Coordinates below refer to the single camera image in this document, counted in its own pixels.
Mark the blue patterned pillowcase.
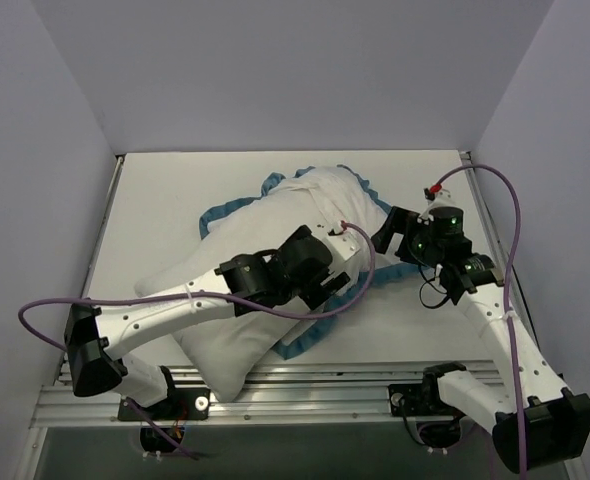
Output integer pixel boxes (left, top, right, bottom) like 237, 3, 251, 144
198, 165, 418, 360

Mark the white pillow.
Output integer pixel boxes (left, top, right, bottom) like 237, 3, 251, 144
134, 166, 391, 402

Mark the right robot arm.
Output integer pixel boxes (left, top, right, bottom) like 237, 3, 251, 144
372, 206, 590, 474

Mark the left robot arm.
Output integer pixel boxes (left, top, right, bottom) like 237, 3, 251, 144
64, 226, 360, 419

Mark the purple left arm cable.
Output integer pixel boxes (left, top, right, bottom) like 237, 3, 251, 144
17, 222, 376, 354

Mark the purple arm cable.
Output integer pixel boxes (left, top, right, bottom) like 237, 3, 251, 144
17, 222, 376, 354
434, 164, 529, 474

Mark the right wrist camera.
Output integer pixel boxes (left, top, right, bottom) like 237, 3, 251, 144
421, 184, 456, 217

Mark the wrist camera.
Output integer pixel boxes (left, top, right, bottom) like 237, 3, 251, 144
315, 222, 370, 271
421, 184, 456, 217

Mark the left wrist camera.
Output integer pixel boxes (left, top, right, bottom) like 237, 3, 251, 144
315, 222, 370, 271

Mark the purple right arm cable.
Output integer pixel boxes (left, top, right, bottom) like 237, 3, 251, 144
434, 164, 529, 474

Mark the aluminium front rail frame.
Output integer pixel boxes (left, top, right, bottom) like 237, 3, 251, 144
29, 359, 574, 426

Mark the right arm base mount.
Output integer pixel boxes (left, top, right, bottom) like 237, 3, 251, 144
387, 373, 464, 418

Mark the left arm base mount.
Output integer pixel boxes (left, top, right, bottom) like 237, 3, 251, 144
135, 387, 211, 421

